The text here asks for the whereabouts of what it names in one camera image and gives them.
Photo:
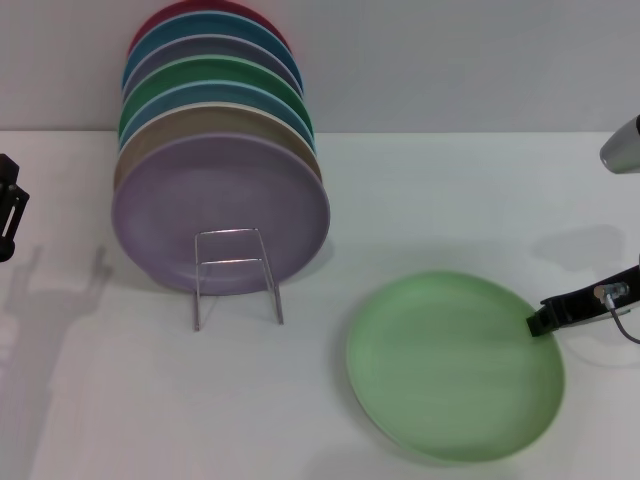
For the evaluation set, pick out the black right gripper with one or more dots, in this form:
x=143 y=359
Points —
x=585 y=304

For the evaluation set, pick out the teal blue plate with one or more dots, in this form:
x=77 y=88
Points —
x=210 y=27

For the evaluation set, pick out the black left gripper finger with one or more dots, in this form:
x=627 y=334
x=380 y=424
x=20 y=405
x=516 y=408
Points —
x=15 y=215

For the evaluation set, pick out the grey purple plate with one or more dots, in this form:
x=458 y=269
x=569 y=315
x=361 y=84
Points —
x=210 y=50

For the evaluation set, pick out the dark green plate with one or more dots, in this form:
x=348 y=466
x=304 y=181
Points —
x=210 y=72

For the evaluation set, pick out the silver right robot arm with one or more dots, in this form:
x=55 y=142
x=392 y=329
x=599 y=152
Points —
x=622 y=147

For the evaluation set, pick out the dark red plate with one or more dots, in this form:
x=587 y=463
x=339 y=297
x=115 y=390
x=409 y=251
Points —
x=145 y=30

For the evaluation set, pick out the light green plate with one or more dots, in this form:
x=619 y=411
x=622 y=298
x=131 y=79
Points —
x=450 y=370

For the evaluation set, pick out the lilac plate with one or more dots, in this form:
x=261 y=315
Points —
x=225 y=190

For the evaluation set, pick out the tan plate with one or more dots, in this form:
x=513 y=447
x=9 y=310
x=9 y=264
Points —
x=210 y=120

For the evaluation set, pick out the light blue plate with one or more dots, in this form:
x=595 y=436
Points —
x=210 y=95

